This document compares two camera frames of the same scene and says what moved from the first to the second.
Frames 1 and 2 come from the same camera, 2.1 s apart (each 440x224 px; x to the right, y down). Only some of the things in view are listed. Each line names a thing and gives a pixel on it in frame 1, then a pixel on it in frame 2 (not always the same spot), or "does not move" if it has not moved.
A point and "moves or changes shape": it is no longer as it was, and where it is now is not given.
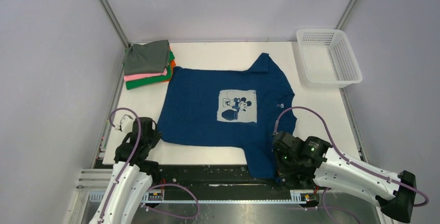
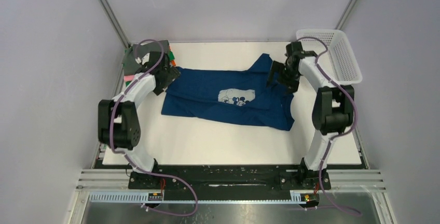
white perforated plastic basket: x=326 y=60 does not move
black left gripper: x=156 y=136 to x=171 y=74
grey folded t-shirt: x=150 y=57 does not move
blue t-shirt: x=240 y=109 moves or changes shape
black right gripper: x=282 y=170 to x=291 y=85
